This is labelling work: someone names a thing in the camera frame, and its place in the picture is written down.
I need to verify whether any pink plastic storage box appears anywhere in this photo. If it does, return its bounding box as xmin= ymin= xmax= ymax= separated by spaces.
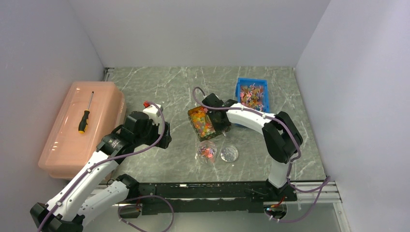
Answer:
xmin=38 ymin=81 xmax=127 ymax=180

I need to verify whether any clear plastic cup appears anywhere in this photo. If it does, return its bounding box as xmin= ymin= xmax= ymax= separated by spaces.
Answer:
xmin=196 ymin=141 xmax=217 ymax=163

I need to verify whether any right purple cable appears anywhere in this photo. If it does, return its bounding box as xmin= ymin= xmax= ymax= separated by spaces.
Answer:
xmin=192 ymin=87 xmax=331 ymax=224

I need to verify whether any candy tin with gummies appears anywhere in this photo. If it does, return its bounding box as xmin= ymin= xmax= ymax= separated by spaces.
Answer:
xmin=188 ymin=106 xmax=222 ymax=142

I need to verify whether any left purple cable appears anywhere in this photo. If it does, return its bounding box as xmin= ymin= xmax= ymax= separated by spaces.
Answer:
xmin=37 ymin=102 xmax=166 ymax=232

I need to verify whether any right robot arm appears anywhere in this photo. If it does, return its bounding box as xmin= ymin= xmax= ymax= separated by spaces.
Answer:
xmin=199 ymin=93 xmax=303 ymax=201

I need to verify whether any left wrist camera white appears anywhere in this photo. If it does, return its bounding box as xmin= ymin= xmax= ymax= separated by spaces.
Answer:
xmin=143 ymin=101 xmax=163 ymax=125

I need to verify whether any purple cable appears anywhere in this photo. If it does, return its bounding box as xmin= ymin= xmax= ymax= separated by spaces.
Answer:
xmin=192 ymin=87 xmax=331 ymax=224
xmin=37 ymin=102 xmax=166 ymax=232

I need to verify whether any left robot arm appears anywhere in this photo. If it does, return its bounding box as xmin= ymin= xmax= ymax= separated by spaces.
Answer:
xmin=30 ymin=105 xmax=171 ymax=232

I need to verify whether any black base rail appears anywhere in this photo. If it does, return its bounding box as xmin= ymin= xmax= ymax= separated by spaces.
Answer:
xmin=86 ymin=181 xmax=342 ymax=218

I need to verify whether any yellow black screwdriver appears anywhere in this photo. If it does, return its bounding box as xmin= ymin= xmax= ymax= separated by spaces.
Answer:
xmin=78 ymin=91 xmax=94 ymax=133

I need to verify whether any blue bin of lollipops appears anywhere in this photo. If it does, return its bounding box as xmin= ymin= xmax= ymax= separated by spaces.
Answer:
xmin=235 ymin=77 xmax=270 ymax=113

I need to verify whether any clear round lid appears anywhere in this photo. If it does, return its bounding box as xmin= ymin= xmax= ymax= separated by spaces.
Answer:
xmin=220 ymin=145 xmax=239 ymax=163

